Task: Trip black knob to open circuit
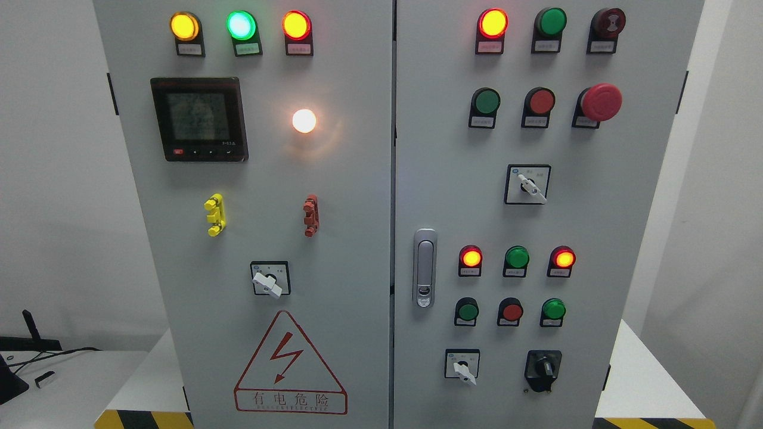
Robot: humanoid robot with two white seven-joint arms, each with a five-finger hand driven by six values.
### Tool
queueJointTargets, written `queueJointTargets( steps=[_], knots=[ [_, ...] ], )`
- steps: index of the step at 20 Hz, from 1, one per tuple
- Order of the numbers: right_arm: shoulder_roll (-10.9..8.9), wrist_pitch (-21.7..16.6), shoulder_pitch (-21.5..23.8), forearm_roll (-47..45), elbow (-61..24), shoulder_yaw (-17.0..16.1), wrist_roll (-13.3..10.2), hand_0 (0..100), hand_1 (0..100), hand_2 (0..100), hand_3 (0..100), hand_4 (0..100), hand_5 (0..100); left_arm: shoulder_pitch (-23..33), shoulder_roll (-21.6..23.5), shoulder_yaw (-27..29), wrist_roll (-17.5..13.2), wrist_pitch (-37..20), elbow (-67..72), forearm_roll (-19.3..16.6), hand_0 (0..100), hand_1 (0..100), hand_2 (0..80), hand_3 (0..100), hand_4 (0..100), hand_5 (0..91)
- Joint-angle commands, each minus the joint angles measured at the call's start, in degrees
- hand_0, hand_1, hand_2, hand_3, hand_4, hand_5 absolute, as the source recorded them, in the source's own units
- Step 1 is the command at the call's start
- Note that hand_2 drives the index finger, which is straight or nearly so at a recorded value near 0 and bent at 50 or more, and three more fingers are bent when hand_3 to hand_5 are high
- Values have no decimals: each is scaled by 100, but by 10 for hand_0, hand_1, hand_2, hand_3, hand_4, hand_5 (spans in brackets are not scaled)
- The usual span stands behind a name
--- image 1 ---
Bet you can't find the white selector switch lower right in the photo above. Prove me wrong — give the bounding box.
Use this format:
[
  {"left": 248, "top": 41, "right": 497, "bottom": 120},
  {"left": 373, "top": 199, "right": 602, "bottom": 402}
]
[{"left": 444, "top": 348, "right": 480, "bottom": 386}]

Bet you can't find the small white black adapter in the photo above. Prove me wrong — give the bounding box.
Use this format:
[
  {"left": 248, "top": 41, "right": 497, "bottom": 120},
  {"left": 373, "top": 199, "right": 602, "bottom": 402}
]
[{"left": 35, "top": 371, "right": 57, "bottom": 389}]

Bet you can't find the red lit indicator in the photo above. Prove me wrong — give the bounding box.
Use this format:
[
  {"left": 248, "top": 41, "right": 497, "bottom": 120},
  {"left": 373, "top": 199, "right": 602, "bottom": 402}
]
[
  {"left": 458, "top": 245, "right": 483, "bottom": 277},
  {"left": 474, "top": 8, "right": 510, "bottom": 55}
]

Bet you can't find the black digital power meter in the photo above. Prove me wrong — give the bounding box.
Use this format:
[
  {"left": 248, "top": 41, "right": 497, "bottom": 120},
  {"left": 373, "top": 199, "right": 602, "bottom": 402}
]
[{"left": 150, "top": 77, "right": 249, "bottom": 162}]

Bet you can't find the green push button lower left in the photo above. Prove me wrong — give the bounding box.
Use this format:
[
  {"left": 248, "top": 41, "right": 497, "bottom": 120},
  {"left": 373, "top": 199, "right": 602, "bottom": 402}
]
[{"left": 454, "top": 297, "right": 479, "bottom": 327}]

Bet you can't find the black rotary knob switch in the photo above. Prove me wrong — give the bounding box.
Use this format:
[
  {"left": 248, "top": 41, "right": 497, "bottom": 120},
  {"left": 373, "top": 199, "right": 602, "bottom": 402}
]
[{"left": 524, "top": 350, "right": 563, "bottom": 393}]

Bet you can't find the red electric hazard warning sign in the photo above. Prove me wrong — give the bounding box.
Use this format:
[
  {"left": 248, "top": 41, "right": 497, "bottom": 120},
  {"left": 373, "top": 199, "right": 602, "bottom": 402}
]
[{"left": 234, "top": 310, "right": 347, "bottom": 415}]

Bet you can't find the white selector switch upper right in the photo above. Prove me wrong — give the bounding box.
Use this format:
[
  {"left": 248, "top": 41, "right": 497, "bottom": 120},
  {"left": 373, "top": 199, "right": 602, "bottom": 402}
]
[{"left": 504, "top": 164, "right": 551, "bottom": 204}]

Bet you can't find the grey cabinet door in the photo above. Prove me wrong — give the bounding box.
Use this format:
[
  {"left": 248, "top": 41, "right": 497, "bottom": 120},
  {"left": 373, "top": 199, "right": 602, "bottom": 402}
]
[
  {"left": 393, "top": 1, "right": 703, "bottom": 428},
  {"left": 94, "top": 1, "right": 393, "bottom": 428}
]

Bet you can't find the red push button lower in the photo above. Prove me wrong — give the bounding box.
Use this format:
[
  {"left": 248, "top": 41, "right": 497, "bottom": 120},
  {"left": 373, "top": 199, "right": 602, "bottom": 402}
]
[{"left": 497, "top": 297, "right": 524, "bottom": 327}]

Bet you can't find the yellow indicator light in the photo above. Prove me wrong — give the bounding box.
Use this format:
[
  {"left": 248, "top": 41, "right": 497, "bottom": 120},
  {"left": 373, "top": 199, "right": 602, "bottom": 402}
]
[{"left": 169, "top": 11, "right": 206, "bottom": 58}]

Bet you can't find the red-orange indicator light top left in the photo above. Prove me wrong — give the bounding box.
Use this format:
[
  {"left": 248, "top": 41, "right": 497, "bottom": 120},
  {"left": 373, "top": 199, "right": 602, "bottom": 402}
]
[{"left": 283, "top": 10, "right": 314, "bottom": 56}]

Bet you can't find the red lit indicator top right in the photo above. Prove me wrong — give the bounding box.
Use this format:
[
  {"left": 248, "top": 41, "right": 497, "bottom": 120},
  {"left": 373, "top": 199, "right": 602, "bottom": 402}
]
[{"left": 474, "top": 8, "right": 510, "bottom": 55}]

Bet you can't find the black stand at left edge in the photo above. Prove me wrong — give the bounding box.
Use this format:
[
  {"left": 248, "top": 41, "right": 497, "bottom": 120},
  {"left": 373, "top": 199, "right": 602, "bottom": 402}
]
[{"left": 0, "top": 356, "right": 29, "bottom": 405}]

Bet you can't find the red indicator middle right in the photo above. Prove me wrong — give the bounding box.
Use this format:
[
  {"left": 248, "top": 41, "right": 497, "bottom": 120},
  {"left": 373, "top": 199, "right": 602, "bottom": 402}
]
[{"left": 546, "top": 246, "right": 576, "bottom": 278}]

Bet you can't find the green push button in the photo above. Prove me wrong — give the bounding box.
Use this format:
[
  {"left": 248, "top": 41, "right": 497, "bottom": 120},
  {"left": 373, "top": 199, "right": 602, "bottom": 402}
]
[
  {"left": 539, "top": 298, "right": 566, "bottom": 328},
  {"left": 468, "top": 87, "right": 501, "bottom": 129},
  {"left": 454, "top": 297, "right": 479, "bottom": 327}
]

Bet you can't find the black cable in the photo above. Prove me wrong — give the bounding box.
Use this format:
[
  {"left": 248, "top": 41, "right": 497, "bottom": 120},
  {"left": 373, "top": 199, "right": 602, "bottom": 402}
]
[{"left": 5, "top": 346, "right": 102, "bottom": 376}]

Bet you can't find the grey right cabinet door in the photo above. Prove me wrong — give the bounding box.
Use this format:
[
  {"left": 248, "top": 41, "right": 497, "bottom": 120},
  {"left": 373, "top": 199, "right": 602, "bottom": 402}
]
[{"left": 393, "top": 1, "right": 703, "bottom": 428}]

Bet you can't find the red emergency stop mushroom button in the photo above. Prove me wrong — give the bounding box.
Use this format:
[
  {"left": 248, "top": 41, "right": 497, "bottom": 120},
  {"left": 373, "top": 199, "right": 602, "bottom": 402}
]
[{"left": 572, "top": 82, "right": 622, "bottom": 129}]

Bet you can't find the red terminal connector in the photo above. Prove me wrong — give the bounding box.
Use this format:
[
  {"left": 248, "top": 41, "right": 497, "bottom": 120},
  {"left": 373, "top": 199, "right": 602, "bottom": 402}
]
[{"left": 302, "top": 194, "right": 320, "bottom": 237}]

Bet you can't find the white glowing indicator lamp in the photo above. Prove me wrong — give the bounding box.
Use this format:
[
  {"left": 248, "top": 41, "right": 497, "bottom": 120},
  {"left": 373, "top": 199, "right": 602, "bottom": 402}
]
[{"left": 291, "top": 108, "right": 317, "bottom": 134}]

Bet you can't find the red push button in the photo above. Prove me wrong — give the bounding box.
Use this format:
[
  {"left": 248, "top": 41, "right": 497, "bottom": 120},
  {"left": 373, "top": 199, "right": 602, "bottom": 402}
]
[
  {"left": 497, "top": 297, "right": 524, "bottom": 327},
  {"left": 521, "top": 87, "right": 556, "bottom": 129}
]

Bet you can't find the white selector switch left door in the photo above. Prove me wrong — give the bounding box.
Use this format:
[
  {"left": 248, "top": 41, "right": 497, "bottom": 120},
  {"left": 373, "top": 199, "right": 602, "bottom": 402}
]
[{"left": 250, "top": 261, "right": 291, "bottom": 299}]

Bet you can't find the green indicator middle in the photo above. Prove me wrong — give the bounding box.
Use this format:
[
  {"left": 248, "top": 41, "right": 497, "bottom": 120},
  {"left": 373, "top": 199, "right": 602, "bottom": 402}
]
[{"left": 503, "top": 246, "right": 531, "bottom": 278}]

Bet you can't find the green indicator top right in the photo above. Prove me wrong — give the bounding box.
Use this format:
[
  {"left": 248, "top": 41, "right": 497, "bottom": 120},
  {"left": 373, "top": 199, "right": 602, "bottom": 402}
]
[{"left": 531, "top": 7, "right": 567, "bottom": 54}]

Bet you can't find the yellow terminal connector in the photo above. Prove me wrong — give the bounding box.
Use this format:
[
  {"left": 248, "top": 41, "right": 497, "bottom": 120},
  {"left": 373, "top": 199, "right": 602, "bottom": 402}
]
[{"left": 204, "top": 193, "right": 227, "bottom": 237}]

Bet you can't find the grey left cabinet door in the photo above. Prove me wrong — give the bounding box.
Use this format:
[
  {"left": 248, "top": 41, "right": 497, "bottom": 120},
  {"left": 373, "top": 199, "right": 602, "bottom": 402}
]
[{"left": 94, "top": 1, "right": 393, "bottom": 428}]

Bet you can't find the black device with antenna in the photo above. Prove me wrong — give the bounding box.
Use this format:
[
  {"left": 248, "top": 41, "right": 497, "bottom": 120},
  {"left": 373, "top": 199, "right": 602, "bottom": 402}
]
[{"left": 1, "top": 309, "right": 63, "bottom": 352}]

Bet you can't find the green push button lower right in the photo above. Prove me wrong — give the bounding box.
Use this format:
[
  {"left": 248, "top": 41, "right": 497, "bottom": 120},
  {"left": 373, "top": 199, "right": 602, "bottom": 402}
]
[{"left": 539, "top": 298, "right": 566, "bottom": 328}]

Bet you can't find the red lit indicator middle left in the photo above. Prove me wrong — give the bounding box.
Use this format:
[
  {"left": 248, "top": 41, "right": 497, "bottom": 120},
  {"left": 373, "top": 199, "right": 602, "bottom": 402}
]
[{"left": 458, "top": 245, "right": 483, "bottom": 277}]

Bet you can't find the green push button upper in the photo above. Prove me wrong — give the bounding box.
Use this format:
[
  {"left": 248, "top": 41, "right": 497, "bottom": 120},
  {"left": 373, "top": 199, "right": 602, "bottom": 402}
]
[{"left": 468, "top": 87, "right": 501, "bottom": 129}]

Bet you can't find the green lit indicator light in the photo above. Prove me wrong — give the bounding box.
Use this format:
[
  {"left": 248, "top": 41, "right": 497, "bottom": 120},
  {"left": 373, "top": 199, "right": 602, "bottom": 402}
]
[{"left": 226, "top": 10, "right": 262, "bottom": 57}]

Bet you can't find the red push button upper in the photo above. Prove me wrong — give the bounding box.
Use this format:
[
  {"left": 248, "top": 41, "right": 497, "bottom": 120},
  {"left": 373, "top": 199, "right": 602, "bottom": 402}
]
[{"left": 521, "top": 87, "right": 556, "bottom": 129}]

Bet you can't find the dark red buzzer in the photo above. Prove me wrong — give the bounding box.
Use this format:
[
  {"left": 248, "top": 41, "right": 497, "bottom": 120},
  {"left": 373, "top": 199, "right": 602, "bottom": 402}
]
[{"left": 587, "top": 8, "right": 626, "bottom": 55}]

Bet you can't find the silver door handle lock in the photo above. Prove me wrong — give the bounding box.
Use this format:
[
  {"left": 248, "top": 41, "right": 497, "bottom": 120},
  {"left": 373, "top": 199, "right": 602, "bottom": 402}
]
[{"left": 412, "top": 228, "right": 437, "bottom": 309}]

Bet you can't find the white selector switch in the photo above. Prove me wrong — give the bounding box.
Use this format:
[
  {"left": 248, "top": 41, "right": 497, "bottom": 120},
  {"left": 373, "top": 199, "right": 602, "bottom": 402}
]
[
  {"left": 444, "top": 348, "right": 480, "bottom": 386},
  {"left": 504, "top": 164, "right": 551, "bottom": 204}
]

